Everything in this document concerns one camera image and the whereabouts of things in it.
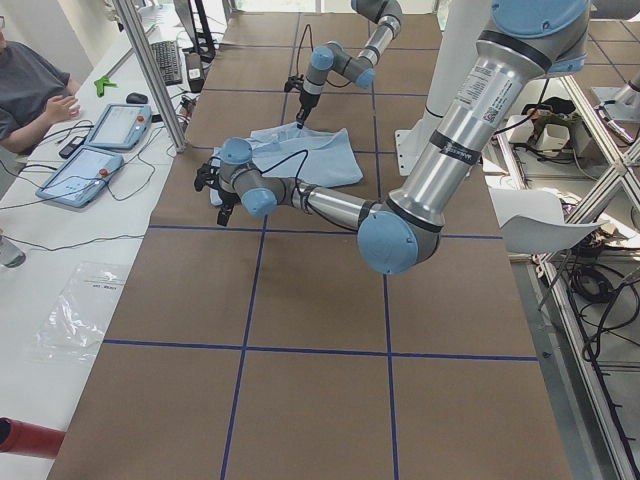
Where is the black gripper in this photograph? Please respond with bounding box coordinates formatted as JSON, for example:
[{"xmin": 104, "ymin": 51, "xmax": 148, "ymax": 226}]
[
  {"xmin": 284, "ymin": 75, "xmax": 320, "ymax": 129},
  {"xmin": 193, "ymin": 157, "xmax": 238, "ymax": 226}
]

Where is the light blue button shirt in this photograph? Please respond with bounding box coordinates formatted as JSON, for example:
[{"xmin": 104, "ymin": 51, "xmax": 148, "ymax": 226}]
[{"xmin": 240, "ymin": 123, "xmax": 363, "ymax": 187}]

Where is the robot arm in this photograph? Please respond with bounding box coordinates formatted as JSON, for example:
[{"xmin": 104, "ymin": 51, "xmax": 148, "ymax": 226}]
[
  {"xmin": 284, "ymin": 0, "xmax": 403, "ymax": 129},
  {"xmin": 194, "ymin": 1, "xmax": 590, "ymax": 274}
]

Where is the black monitor stand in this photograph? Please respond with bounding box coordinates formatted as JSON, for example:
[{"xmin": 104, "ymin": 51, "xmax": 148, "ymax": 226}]
[{"xmin": 190, "ymin": 0, "xmax": 216, "ymax": 63}]

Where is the upper teach pendant tablet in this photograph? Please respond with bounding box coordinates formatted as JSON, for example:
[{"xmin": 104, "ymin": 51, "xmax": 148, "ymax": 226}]
[{"xmin": 85, "ymin": 103, "xmax": 152, "ymax": 151}]

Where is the teach pendant tablet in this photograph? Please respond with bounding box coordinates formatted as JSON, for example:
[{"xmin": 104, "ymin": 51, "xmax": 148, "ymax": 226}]
[
  {"xmin": 36, "ymin": 146, "xmax": 124, "ymax": 208},
  {"xmin": 85, "ymin": 103, "xmax": 152, "ymax": 151}
]

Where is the black computer mouse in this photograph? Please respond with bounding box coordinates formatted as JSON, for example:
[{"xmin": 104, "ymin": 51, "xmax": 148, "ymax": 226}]
[{"xmin": 125, "ymin": 92, "xmax": 148, "ymax": 105}]

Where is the black keyboard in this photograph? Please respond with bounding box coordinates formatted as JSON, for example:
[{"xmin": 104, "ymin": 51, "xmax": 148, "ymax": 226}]
[{"xmin": 150, "ymin": 40, "xmax": 183, "ymax": 86}]

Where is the lower teach pendant tablet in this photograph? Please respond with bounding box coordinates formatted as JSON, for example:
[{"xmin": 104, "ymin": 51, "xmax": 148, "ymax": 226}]
[{"xmin": 36, "ymin": 146, "xmax": 124, "ymax": 208}]

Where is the black phone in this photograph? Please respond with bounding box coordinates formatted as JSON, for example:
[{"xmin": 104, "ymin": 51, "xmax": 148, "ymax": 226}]
[{"xmin": 58, "ymin": 136, "xmax": 85, "ymax": 159}]

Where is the green plastic tool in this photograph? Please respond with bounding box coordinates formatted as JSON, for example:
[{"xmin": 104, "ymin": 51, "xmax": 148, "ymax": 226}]
[{"xmin": 94, "ymin": 75, "xmax": 117, "ymax": 98}]

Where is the clear plastic bag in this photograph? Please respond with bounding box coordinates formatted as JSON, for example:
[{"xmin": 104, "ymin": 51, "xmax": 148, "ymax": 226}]
[{"xmin": 27, "ymin": 262, "xmax": 131, "ymax": 364}]

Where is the clear water bottle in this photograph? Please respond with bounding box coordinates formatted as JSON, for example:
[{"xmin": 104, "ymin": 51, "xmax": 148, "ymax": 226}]
[{"xmin": 0, "ymin": 232, "xmax": 26, "ymax": 268}]

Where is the seated person grey shirt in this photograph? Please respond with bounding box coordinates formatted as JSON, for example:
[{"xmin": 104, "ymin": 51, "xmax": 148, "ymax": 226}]
[{"xmin": 1, "ymin": 38, "xmax": 80, "ymax": 155}]

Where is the white chair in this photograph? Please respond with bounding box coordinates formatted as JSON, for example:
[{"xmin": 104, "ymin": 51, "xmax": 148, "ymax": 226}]
[{"xmin": 489, "ymin": 188, "xmax": 605, "ymax": 255}]

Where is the red cylinder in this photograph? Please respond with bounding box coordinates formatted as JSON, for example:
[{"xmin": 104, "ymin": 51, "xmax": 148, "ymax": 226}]
[{"xmin": 1, "ymin": 417, "xmax": 66, "ymax": 459}]

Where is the aluminium frame post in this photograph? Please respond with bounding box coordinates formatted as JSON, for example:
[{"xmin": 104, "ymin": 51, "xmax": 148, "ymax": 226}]
[{"xmin": 113, "ymin": 0, "xmax": 187, "ymax": 153}]

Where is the white central pedestal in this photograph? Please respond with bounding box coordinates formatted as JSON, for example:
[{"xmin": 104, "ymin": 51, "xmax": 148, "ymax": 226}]
[{"xmin": 394, "ymin": 0, "xmax": 481, "ymax": 178}]

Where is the black cable bundle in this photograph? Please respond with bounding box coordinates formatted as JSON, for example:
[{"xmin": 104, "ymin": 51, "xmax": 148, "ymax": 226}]
[{"xmin": 567, "ymin": 259, "xmax": 640, "ymax": 331}]

